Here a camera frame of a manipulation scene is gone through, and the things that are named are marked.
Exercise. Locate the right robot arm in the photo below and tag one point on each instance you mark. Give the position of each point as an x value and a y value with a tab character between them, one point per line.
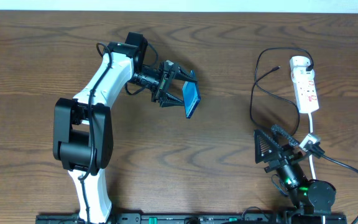
312	199

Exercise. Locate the white power strip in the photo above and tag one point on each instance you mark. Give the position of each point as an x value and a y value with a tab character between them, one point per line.
305	90

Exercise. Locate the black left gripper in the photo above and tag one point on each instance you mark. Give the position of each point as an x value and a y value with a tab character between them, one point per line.
163	84

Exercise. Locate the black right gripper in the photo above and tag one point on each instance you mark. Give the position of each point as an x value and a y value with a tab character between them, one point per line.
279	156

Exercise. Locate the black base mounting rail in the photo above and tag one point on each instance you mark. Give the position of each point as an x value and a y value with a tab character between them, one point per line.
137	218

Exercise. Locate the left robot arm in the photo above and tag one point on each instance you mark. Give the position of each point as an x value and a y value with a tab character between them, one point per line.
82	128

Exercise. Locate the blue Galaxy smartphone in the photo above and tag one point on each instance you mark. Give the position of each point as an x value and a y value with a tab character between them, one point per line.
191	97

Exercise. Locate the white USB wall charger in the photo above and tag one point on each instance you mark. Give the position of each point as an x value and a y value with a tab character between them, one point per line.
301	61

